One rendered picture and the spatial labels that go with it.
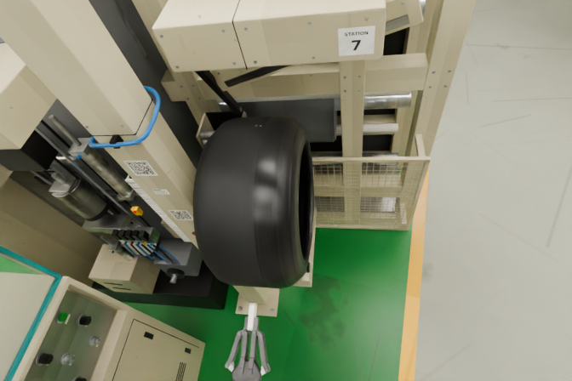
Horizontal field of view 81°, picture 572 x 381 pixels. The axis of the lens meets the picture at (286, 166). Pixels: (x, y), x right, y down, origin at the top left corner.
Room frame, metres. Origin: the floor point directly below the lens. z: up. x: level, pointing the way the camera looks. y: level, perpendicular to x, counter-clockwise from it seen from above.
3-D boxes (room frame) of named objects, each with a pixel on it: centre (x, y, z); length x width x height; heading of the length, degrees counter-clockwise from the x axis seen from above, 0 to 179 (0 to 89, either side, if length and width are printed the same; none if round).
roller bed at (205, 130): (1.11, 0.23, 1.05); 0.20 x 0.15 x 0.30; 72
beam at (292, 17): (0.92, -0.07, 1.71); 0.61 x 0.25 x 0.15; 72
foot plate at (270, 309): (0.74, 0.39, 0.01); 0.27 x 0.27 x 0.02; 72
